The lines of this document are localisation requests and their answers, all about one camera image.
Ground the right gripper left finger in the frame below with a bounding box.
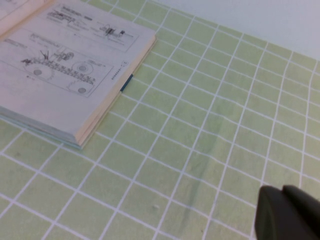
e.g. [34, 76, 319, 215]
[254, 185, 301, 240]

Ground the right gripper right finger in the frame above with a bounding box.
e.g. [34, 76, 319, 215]
[281, 184, 320, 240]

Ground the illustrated technical book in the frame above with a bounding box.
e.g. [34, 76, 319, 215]
[0, 0, 158, 151]

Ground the green white checked tablecloth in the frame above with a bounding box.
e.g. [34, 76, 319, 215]
[0, 0, 320, 240]

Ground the blue tape strip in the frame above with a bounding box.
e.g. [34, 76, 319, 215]
[119, 73, 135, 93]

